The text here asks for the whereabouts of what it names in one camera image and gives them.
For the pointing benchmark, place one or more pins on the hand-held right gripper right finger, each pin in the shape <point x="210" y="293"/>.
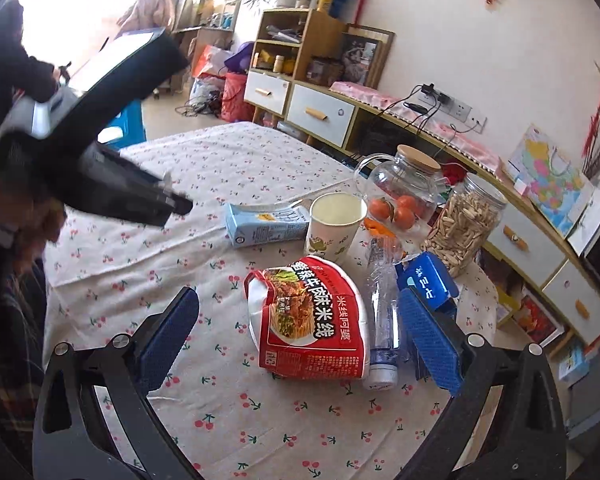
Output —
<point x="430" y="345"/>

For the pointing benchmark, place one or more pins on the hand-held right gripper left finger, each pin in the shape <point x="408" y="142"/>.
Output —
<point x="166" y="340"/>

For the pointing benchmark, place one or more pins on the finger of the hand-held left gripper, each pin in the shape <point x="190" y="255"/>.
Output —
<point x="130" y="192"/>

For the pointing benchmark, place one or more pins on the clear plastic bottle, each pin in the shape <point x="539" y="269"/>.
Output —
<point x="382" y="310"/>

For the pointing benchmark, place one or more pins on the small blue box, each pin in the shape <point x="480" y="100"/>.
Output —
<point x="427" y="280"/>

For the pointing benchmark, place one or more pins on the red instant noodle bowl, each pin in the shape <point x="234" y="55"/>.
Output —
<point x="305" y="325"/>

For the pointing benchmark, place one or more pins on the blue milk carton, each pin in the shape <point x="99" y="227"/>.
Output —
<point x="260" y="232"/>

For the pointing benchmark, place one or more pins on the printed paper cup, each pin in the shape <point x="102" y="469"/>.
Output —
<point x="330" y="240"/>

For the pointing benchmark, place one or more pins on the person's left forearm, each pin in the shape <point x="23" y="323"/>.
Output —
<point x="10" y="350"/>

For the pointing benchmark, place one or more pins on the person's left hand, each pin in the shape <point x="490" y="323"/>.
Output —
<point x="30" y="222"/>

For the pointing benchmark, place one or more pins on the blue plastic stool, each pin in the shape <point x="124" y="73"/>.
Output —
<point x="130" y="122"/>

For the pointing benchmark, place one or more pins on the pink clothes pile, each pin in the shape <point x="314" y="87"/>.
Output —
<point x="150" y="10"/>

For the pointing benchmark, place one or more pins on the orange and white bag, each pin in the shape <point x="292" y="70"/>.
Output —
<point x="207" y="60"/>

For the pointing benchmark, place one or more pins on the white storage bin with picture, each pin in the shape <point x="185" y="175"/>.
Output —
<point x="540" y="317"/>

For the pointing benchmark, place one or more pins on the red bag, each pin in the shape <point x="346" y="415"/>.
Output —
<point x="235" y="95"/>

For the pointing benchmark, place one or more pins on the clear jar of sunflower seeds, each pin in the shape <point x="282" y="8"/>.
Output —
<point x="460" y="225"/>

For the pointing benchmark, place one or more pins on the purple bag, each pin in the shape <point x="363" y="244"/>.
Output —
<point x="242" y="57"/>

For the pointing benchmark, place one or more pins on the orange peel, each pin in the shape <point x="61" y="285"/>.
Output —
<point x="375" y="226"/>

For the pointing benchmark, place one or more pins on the tangerine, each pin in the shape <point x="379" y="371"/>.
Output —
<point x="380" y="208"/>
<point x="406" y="216"/>

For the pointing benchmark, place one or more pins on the blue and white box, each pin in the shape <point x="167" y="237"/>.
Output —
<point x="574" y="362"/>

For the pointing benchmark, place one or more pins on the clear glass jar with lid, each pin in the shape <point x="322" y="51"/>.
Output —
<point x="405" y="180"/>

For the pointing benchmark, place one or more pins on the red and green bags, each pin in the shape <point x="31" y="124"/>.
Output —
<point x="452" y="177"/>

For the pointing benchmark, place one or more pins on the long low white-drawer cabinet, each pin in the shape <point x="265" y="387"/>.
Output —
<point x="320" y="115"/>

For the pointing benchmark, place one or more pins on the colourful map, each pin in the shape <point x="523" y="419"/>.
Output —
<point x="550" y="180"/>

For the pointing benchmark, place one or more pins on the white booklet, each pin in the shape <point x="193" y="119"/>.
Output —
<point x="592" y="220"/>

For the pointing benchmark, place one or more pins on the wooden open shelf cabinet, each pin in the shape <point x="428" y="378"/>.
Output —
<point x="325" y="30"/>

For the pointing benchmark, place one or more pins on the blue plush toy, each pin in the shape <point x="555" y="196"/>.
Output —
<point x="344" y="0"/>

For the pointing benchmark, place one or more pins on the pink cloth runner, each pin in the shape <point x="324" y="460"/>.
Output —
<point x="370" y="92"/>

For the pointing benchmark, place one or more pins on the black charger plug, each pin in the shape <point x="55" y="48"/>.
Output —
<point x="430" y="91"/>

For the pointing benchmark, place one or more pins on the dark picture frame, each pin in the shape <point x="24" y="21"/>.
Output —
<point x="360" y="57"/>

